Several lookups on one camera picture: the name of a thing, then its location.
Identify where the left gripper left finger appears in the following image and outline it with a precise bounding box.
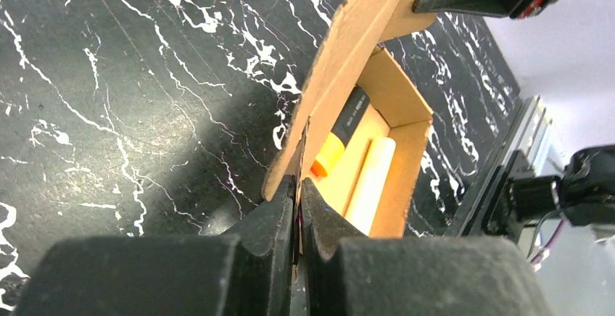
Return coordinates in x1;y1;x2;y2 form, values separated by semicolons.
15;176;294;315

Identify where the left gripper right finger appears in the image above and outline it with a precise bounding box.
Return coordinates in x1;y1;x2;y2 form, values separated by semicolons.
300;179;552;315

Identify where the pale yellow marker pen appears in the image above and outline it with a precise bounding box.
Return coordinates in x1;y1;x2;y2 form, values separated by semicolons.
344;137;396;235

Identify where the aluminium frame rail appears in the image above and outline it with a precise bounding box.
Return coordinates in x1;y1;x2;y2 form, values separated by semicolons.
444;96;569;237

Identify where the orange black marker pen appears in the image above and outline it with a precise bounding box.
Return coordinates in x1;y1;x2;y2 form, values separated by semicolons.
310;86;371;178

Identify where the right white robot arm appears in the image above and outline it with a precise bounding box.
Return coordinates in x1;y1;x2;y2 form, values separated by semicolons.
413;0;614;241

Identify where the brown cardboard box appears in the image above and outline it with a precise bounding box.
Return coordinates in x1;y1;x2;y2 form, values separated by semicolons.
262;0;435;238

